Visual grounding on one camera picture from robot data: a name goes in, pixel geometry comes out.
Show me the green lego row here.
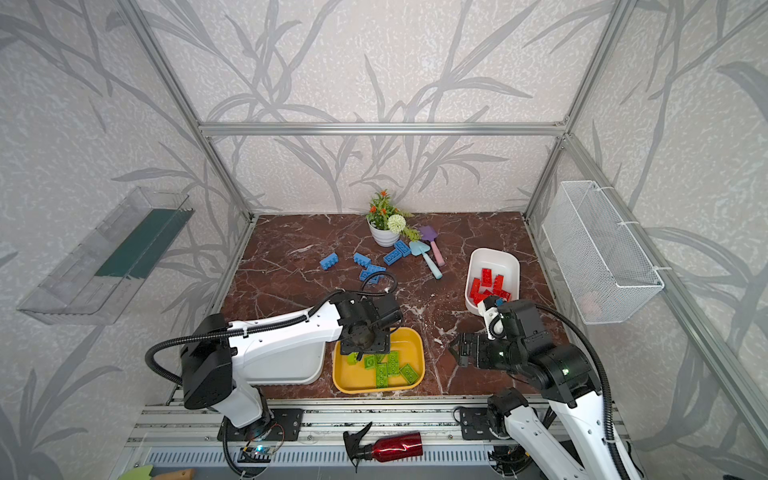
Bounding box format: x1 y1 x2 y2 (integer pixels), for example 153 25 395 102
347 353 378 370

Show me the green lego pair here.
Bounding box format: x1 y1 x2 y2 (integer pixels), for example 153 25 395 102
374 351 420 388

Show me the blue lego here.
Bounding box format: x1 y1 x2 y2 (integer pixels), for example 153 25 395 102
353 253 371 268
384 249 403 265
359 264 386 285
394 240 411 257
320 253 339 271

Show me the red lego cluster brick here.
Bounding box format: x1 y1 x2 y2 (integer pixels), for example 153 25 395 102
469 278 481 300

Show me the white tray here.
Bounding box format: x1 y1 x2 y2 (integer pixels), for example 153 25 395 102
244 342 326 386
464 248 520 315

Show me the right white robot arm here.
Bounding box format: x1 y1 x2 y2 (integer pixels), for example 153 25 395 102
449 294 641 479

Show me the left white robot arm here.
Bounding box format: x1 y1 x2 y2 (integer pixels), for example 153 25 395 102
144 289 403 429

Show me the yellow tray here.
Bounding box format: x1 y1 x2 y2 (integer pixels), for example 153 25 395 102
332 327 425 395

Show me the teal toy shovel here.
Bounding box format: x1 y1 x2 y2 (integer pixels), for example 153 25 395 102
409 240 442 280

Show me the potted flower plant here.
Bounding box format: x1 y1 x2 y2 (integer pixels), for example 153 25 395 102
366 190 422 247

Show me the purple pink toy shovel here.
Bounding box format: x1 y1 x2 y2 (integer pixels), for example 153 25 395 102
418 226 445 267

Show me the red spray bottle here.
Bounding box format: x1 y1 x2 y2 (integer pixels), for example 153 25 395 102
343 422 424 471

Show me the green circuit board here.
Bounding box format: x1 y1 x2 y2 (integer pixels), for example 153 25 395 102
237 444 282 465

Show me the white wire basket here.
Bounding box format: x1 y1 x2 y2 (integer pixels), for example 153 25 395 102
543 180 665 325

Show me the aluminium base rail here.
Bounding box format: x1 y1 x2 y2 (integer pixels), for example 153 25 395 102
126 396 487 447

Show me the clear wall shelf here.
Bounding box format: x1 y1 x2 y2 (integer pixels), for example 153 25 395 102
17 187 194 326

